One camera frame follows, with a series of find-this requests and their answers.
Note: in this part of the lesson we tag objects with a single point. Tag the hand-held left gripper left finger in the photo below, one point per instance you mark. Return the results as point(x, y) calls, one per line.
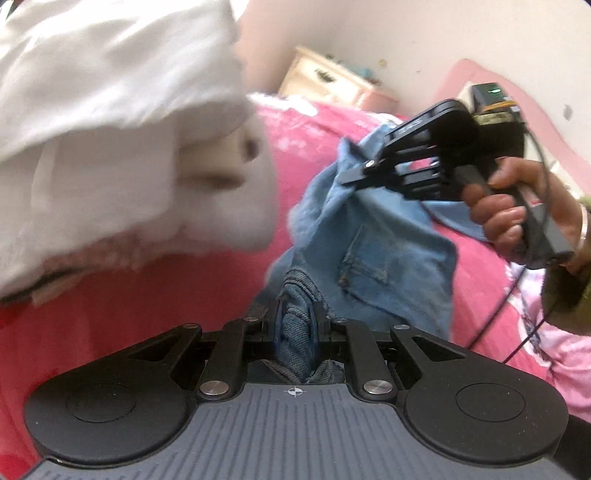
point(277, 332)

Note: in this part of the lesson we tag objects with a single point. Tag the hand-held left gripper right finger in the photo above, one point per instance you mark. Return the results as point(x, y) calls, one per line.
point(315, 332)

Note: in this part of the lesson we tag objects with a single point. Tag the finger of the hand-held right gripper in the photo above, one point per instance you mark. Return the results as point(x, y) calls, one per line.
point(364, 174)

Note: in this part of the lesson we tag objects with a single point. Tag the light blue denim jeans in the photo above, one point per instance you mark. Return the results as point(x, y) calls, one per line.
point(383, 258)

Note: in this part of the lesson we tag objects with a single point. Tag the person's right hand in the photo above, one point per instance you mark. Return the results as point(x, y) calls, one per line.
point(503, 221)

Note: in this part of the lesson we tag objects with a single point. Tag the pink bed headboard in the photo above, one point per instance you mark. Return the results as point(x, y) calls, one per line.
point(466, 69)

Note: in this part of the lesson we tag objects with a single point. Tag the cream and pink bedside cabinet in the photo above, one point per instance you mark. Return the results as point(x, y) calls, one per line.
point(323, 76)

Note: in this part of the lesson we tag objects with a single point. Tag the silver bangle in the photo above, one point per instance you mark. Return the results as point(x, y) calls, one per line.
point(584, 228)

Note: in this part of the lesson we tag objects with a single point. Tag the pink floral fleece blanket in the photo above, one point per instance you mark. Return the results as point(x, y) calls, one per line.
point(138, 300)

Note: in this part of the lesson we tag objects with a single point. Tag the pink and white quilt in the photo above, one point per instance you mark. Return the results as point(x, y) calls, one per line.
point(558, 364)

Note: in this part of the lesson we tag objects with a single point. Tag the cream white cloth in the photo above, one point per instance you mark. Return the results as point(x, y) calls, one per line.
point(115, 92)

